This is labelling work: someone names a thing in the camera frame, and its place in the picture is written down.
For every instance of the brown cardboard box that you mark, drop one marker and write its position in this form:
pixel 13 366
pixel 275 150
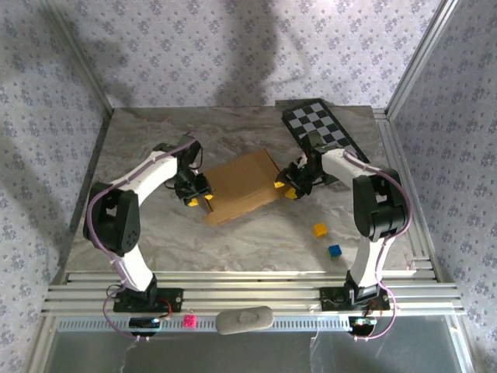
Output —
pixel 240 182

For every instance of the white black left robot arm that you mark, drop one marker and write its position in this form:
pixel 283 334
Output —
pixel 155 175

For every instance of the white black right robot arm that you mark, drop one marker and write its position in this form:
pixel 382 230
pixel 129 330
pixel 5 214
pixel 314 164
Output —
pixel 341 163

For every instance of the yellow toy brick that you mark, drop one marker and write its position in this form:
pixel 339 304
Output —
pixel 320 230

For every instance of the black grey checkerboard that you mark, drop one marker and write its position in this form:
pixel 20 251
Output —
pixel 322 120

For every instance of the blue toy brick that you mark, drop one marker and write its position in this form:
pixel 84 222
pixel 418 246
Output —
pixel 334 251

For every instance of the pink toy brick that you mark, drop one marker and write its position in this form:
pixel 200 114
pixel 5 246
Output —
pixel 190 321

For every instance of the grey oval stone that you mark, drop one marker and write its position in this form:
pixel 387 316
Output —
pixel 244 320

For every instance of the black left electronics board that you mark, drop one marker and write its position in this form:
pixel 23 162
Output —
pixel 141 323

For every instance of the black electronics board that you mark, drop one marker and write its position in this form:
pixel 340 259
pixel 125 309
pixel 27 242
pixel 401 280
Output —
pixel 141 323
pixel 361 324

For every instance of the black right electronics board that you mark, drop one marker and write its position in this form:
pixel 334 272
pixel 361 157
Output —
pixel 361 324

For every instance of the grey reflective panel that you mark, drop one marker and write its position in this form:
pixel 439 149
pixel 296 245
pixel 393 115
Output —
pixel 233 353

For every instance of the aluminium side rail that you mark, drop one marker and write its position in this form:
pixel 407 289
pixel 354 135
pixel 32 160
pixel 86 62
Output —
pixel 389 136

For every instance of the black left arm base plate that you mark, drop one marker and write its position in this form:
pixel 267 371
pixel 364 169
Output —
pixel 174 299

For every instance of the aluminium mounting rail frame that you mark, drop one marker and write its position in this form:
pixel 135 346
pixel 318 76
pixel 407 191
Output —
pixel 252 291

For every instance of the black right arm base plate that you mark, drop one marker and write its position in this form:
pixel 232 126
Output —
pixel 330 299

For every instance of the aluminium frame post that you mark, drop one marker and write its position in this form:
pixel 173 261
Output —
pixel 79 54
pixel 421 54

